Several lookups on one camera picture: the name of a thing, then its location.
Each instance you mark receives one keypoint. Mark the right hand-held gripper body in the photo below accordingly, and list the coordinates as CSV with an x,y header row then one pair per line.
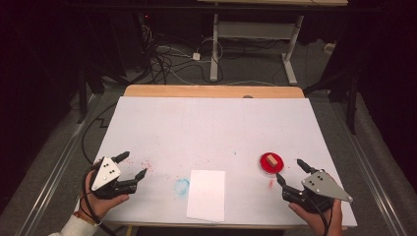
x,y
323,187

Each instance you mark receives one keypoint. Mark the person's right hand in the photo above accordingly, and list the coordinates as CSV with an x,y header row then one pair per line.
x,y
314,219

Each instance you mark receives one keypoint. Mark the black metal stand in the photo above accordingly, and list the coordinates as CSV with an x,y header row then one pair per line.
x,y
352,105

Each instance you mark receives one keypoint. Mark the white power strip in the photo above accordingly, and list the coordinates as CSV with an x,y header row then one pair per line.
x,y
329,48

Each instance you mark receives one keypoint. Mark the white power adapter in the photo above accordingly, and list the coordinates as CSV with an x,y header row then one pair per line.
x,y
196,56

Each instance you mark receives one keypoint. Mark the wooden table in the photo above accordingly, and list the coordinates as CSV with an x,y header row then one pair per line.
x,y
213,91

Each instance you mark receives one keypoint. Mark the metal floor rail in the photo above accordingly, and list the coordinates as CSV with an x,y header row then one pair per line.
x,y
55,167
370,170

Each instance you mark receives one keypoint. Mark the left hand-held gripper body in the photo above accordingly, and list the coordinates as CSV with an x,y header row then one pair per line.
x,y
105,173

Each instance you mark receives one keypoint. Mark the person's left hand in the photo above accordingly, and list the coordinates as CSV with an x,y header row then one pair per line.
x,y
105,205

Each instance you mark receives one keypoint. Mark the round red ink pad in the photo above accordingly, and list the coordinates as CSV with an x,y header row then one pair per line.
x,y
277,167

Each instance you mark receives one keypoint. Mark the white paper sheet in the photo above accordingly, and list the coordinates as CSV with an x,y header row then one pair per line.
x,y
206,196

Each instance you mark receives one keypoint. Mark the large white board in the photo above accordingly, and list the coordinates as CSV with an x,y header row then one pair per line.
x,y
209,131

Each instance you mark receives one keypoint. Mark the small wooden stamp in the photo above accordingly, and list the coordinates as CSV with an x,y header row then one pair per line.
x,y
271,160

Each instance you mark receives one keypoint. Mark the white metal frame desk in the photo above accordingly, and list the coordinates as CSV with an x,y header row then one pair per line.
x,y
255,30

